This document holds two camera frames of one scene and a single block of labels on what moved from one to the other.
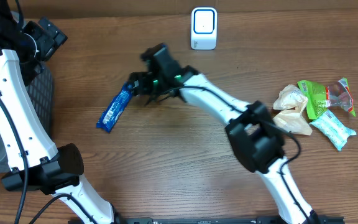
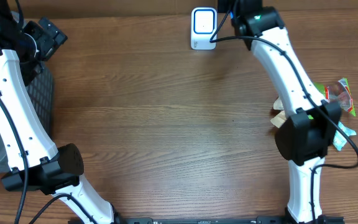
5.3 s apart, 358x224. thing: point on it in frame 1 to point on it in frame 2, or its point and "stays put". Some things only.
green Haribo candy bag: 319,98 stays put
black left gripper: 57,37 stays put
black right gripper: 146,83 to 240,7
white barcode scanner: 204,28 stays put
